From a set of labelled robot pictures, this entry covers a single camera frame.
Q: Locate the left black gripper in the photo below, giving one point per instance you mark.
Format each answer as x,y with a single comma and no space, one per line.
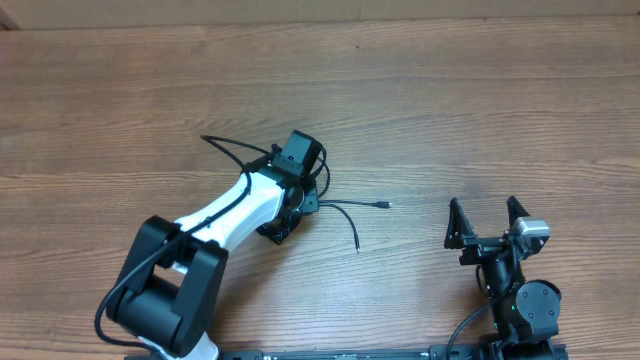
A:
309,199

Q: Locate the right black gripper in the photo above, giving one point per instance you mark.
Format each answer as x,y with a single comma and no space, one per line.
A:
480,247

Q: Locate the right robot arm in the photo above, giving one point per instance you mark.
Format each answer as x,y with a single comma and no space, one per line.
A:
525,313

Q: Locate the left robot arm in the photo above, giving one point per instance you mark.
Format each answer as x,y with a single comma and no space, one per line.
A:
167,287

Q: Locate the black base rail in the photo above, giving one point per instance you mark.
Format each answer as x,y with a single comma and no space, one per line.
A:
434,352

